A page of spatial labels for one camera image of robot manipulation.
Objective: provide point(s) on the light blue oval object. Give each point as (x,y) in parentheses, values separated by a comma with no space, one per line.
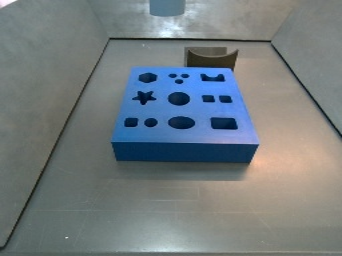
(166,8)

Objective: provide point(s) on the blue shape sorter block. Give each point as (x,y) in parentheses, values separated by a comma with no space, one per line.
(183,114)

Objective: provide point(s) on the dark curved holder piece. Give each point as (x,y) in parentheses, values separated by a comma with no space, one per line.
(213,57)

